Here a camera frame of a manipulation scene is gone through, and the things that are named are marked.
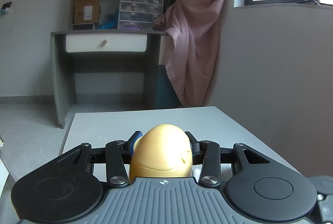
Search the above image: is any brown cardboard box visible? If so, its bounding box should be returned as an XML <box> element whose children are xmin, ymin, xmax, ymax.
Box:
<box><xmin>73</xmin><ymin>0</ymin><xmax>101</xmax><ymax>24</ymax></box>

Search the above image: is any blue plastic bag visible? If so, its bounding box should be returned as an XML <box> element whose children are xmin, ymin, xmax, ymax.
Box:
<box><xmin>96</xmin><ymin>13</ymin><xmax>118</xmax><ymax>30</ymax></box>

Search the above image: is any small white framed screen device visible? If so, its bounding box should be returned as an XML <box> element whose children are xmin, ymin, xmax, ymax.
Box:
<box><xmin>72</xmin><ymin>23</ymin><xmax>94</xmax><ymax>31</ymax></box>

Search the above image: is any clear container with yellow lid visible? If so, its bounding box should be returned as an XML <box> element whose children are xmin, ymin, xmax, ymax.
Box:
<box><xmin>129</xmin><ymin>124</ymin><xmax>193</xmax><ymax>179</ymax></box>

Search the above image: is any white desk drawer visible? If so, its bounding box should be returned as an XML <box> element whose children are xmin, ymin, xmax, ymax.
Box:
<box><xmin>66</xmin><ymin>33</ymin><xmax>147</xmax><ymax>53</ymax></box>

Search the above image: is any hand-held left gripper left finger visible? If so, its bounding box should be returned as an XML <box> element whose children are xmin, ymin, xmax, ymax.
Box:
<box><xmin>51</xmin><ymin>131</ymin><xmax>143</xmax><ymax>187</ymax></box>

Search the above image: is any pink curtain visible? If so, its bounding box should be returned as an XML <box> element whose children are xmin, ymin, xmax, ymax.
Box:
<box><xmin>153</xmin><ymin>0</ymin><xmax>246</xmax><ymax>107</ymax></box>

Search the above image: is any grey desk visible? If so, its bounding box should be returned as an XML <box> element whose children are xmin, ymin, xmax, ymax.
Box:
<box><xmin>51</xmin><ymin>30</ymin><xmax>169</xmax><ymax>129</ymax></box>

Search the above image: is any clear plastic drawer organizer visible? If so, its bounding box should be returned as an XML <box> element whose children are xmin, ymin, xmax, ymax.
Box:
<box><xmin>118</xmin><ymin>0</ymin><xmax>165</xmax><ymax>30</ymax></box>

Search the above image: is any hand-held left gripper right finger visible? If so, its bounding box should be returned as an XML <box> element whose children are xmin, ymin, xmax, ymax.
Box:
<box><xmin>185</xmin><ymin>131</ymin><xmax>287</xmax><ymax>188</ymax></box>

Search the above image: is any blue cabinet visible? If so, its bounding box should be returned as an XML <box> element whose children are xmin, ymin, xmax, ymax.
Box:
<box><xmin>155</xmin><ymin>65</ymin><xmax>183</xmax><ymax>109</ymax></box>

